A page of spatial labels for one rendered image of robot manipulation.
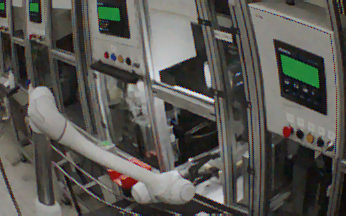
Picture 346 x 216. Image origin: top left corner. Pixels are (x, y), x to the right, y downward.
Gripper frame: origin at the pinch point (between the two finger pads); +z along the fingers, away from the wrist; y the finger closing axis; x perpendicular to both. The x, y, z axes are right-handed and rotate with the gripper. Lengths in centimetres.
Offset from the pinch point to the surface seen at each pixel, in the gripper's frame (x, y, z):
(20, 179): 239, -103, -28
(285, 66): -63, 61, -19
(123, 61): 34, 40, -17
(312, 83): -77, 59, -19
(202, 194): -4.3, -10.0, -12.2
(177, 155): 29.5, -7.3, 1.2
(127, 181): 24.8, -7.5, -29.2
